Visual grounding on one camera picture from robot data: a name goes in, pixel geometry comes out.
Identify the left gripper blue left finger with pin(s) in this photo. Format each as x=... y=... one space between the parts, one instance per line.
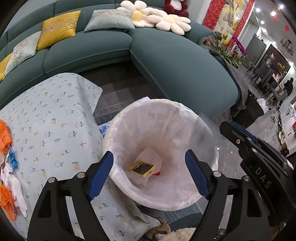
x=98 y=173

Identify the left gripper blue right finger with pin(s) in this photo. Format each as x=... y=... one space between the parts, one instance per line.
x=200 y=173

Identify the gold black small box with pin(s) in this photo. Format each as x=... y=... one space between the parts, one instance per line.
x=141 y=169

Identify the blue wrapper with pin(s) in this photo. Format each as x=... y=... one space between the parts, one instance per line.
x=13 y=161

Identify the orange bag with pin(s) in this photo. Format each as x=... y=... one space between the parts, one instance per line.
x=5 y=138
x=7 y=203

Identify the white paper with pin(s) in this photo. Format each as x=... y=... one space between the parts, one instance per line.
x=149 y=155

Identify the white lined trash bin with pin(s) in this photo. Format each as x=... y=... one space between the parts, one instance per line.
x=170 y=128

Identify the black bag on floor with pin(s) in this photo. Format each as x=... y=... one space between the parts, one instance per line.
x=246 y=116

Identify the floral light blue tablecloth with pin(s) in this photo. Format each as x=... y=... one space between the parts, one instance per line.
x=55 y=135

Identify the cream fluffy rug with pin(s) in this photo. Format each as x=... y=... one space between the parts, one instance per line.
x=183 y=234

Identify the potted orchid plants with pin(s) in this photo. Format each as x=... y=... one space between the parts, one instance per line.
x=231 y=49

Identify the white daisy cushion right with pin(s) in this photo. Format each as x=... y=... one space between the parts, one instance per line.
x=176 y=24

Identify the white daisy cushion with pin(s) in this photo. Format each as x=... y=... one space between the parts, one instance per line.
x=140 y=12
x=176 y=24

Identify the red white teddy bear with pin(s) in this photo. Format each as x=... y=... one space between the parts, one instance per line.
x=176 y=7

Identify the teal sectional sofa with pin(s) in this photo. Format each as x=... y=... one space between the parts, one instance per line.
x=177 y=67

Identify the light blue cushion left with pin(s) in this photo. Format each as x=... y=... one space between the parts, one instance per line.
x=22 y=51

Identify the light blue cushion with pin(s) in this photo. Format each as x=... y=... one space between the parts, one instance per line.
x=103 y=19
x=22 y=51

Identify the white daisy cushion middle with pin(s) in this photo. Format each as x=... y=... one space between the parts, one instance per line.
x=140 y=12

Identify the yellow cushion left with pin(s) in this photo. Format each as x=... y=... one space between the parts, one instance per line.
x=3 y=65

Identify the yellow cushion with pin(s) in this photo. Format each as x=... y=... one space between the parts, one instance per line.
x=3 y=65
x=58 y=28

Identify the yellow cushion centre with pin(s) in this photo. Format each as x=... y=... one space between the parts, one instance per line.
x=58 y=28

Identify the light blue cushion right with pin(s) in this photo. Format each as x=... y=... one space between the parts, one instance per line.
x=103 y=19

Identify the red decorated wall panel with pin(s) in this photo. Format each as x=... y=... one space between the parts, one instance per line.
x=228 y=16

